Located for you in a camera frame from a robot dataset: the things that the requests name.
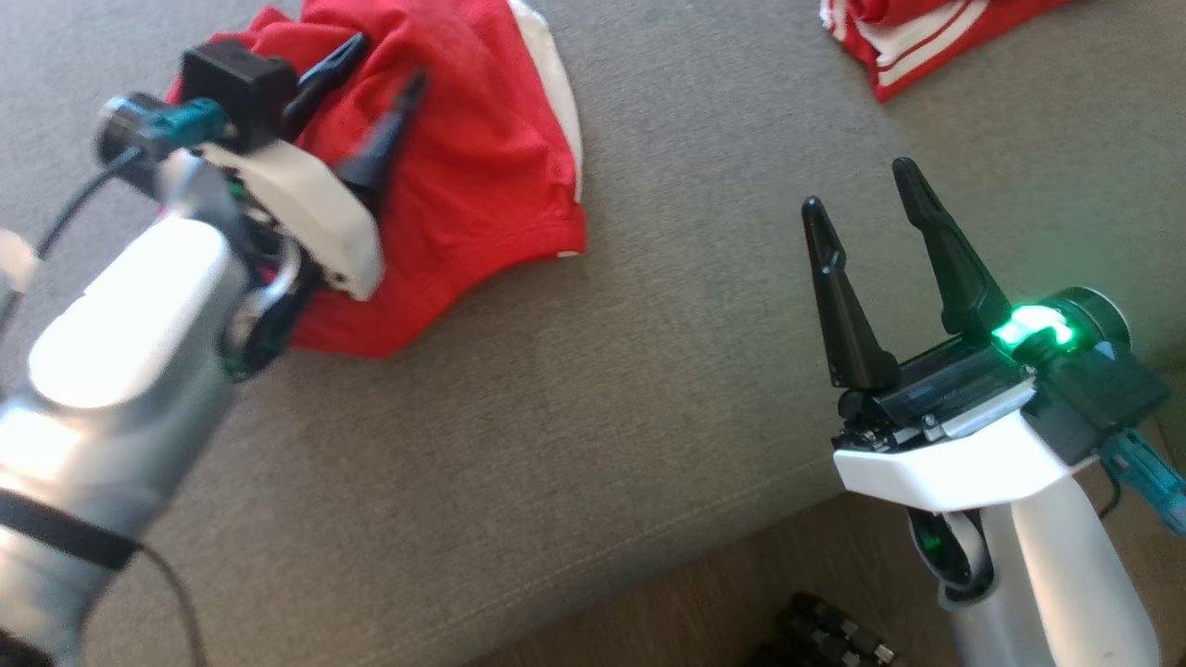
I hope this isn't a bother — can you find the teal right camera connector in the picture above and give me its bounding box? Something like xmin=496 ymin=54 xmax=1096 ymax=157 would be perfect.
xmin=1101 ymin=429 xmax=1186 ymax=538

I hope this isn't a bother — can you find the black connector cluster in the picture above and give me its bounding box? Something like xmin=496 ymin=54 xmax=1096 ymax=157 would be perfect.
xmin=746 ymin=591 xmax=904 ymax=667

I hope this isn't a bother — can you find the red basketball jersey white trim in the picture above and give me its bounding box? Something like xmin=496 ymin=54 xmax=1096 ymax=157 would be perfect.
xmin=819 ymin=0 xmax=1080 ymax=103

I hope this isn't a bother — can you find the white cable tag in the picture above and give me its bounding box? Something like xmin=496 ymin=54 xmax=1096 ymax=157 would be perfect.
xmin=0 ymin=227 xmax=44 ymax=294

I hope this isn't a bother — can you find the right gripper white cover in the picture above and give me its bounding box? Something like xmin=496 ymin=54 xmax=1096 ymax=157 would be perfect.
xmin=801 ymin=157 xmax=1133 ymax=513

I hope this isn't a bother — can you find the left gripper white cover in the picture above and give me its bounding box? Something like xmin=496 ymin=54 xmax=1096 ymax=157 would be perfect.
xmin=197 ymin=32 xmax=429 ymax=303

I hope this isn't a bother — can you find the black arm strap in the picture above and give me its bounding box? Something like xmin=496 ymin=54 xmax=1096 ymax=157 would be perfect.
xmin=0 ymin=489 xmax=145 ymax=573

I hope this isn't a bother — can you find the grey fabric sofa seat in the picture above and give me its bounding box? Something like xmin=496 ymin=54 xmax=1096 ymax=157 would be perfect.
xmin=0 ymin=0 xmax=1186 ymax=667

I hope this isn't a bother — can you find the teal left camera connector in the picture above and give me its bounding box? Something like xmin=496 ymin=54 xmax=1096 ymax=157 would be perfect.
xmin=95 ymin=93 xmax=230 ymax=160

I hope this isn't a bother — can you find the teal camera connector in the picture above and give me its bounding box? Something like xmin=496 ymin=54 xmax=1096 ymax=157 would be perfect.
xmin=1101 ymin=429 xmax=1186 ymax=538
xmin=95 ymin=93 xmax=230 ymax=160

